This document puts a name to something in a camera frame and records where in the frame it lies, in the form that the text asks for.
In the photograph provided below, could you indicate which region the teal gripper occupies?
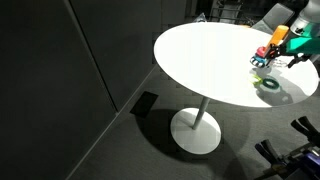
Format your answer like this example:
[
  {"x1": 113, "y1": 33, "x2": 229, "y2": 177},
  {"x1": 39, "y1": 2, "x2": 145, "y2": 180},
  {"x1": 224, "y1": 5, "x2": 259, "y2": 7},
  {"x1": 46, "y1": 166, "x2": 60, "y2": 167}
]
[{"x1": 265, "y1": 35, "x2": 320, "y2": 70}]

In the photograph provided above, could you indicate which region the orange cone stand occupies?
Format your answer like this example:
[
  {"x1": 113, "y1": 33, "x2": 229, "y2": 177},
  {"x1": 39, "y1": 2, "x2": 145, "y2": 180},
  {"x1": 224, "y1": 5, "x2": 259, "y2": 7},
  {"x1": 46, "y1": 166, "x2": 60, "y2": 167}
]
[{"x1": 264, "y1": 24, "x2": 291, "y2": 56}]

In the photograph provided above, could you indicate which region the dark green ribbed ring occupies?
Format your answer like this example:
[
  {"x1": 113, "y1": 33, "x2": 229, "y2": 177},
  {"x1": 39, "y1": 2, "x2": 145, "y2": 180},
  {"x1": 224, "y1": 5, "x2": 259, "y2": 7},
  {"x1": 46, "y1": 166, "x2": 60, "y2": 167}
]
[{"x1": 261, "y1": 76, "x2": 281, "y2": 90}]

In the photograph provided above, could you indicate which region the grey chair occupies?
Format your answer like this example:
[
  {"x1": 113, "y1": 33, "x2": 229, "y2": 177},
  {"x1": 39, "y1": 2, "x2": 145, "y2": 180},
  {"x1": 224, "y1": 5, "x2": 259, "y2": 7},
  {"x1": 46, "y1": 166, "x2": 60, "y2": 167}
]
[{"x1": 251, "y1": 2, "x2": 296, "y2": 36}]

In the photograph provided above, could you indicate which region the metal rack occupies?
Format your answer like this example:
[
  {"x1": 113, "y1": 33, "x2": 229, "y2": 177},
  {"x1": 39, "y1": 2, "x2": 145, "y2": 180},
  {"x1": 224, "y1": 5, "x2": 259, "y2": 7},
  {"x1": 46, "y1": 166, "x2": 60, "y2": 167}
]
[{"x1": 209, "y1": 0, "x2": 254, "y2": 26}]

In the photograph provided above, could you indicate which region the pale triangular object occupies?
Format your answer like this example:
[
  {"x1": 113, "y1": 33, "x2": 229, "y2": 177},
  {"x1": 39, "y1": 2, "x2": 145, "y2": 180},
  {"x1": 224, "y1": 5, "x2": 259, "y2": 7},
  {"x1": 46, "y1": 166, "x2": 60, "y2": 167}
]
[{"x1": 194, "y1": 12, "x2": 208, "y2": 24}]

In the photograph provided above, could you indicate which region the white table pole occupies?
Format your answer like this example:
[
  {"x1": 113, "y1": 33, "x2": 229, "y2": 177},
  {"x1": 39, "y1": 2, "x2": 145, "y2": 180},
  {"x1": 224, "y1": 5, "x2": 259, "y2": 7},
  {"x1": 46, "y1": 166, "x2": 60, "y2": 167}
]
[{"x1": 191, "y1": 96, "x2": 211, "y2": 131}]

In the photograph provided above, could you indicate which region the white round table base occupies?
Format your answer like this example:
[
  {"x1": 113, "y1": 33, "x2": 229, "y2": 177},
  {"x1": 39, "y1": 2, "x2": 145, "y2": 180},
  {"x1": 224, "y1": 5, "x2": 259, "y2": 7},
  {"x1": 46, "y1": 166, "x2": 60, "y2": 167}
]
[{"x1": 170, "y1": 107, "x2": 222, "y2": 156}]

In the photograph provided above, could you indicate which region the black floor plate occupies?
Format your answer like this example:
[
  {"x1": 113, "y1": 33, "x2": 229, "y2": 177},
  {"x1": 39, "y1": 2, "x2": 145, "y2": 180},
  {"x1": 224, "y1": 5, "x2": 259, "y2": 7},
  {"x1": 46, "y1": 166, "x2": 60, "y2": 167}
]
[{"x1": 129, "y1": 91, "x2": 160, "y2": 119}]

